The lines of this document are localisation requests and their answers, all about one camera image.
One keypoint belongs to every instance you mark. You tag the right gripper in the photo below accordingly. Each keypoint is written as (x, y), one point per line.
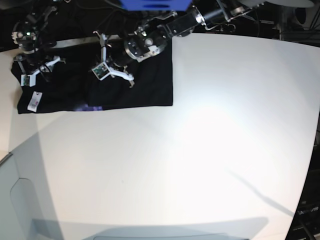
(32, 65)

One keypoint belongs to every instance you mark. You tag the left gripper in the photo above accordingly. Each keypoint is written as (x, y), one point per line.
(106, 57)

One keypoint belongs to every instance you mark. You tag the black T-shirt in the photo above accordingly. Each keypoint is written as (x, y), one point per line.
(73, 87)

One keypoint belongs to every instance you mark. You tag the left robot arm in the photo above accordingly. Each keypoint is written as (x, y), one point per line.
(153, 34)

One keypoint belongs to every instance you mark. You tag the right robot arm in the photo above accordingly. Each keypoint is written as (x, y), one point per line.
(33, 39)

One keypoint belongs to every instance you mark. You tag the blue box overhead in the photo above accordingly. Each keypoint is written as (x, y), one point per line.
(156, 5)

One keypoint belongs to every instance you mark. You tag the black power strip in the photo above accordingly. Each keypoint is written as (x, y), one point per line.
(226, 28)

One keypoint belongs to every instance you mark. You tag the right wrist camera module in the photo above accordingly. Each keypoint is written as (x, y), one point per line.
(27, 80)

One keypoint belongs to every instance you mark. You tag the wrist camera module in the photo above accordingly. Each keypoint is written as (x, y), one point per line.
(101, 71)
(27, 80)

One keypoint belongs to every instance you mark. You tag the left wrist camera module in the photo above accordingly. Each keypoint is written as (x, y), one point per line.
(101, 71)

